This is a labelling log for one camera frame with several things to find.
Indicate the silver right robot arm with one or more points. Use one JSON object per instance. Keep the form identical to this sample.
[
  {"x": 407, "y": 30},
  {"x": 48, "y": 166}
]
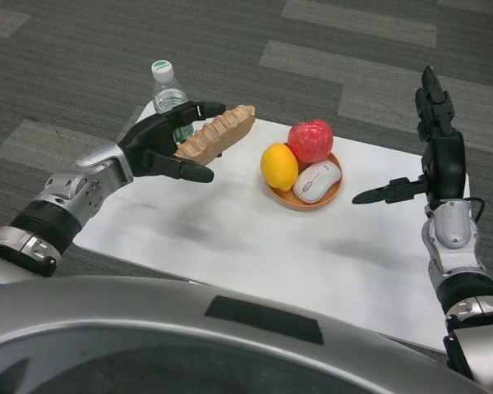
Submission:
[{"x": 452, "y": 225}]

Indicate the red apple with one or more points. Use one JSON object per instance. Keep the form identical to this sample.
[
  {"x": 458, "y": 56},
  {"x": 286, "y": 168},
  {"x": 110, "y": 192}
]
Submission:
[{"x": 310, "y": 141}]

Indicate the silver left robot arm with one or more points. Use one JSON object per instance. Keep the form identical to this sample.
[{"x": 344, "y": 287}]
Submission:
[{"x": 65, "y": 193}]

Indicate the silver robot chest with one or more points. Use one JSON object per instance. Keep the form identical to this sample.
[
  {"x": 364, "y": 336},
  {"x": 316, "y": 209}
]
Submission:
[{"x": 230, "y": 357}]

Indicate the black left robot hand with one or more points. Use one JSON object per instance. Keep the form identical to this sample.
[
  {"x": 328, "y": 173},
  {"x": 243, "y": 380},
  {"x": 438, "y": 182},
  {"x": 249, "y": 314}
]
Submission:
[{"x": 148, "y": 143}]

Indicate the orange shallow bowl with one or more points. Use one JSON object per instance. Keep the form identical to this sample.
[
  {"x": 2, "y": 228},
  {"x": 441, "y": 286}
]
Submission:
[{"x": 289, "y": 201}]

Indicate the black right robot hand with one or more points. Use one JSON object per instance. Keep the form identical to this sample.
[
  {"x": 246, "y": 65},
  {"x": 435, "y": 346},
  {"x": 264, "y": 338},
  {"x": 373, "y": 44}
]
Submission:
[{"x": 448, "y": 168}]

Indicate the ridged brown bread loaf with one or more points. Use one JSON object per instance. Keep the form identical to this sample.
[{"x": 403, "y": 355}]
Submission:
[{"x": 222, "y": 135}]

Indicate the yellow lemon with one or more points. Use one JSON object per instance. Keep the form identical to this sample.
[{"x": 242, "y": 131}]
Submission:
[{"x": 279, "y": 166}]

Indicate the clear plastic water bottle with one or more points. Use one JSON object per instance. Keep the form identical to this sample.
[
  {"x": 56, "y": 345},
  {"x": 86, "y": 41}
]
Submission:
[{"x": 168, "y": 96}]

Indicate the white computer mouse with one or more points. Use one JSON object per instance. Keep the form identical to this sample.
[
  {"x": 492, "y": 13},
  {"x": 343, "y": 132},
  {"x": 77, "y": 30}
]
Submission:
[{"x": 316, "y": 182}]

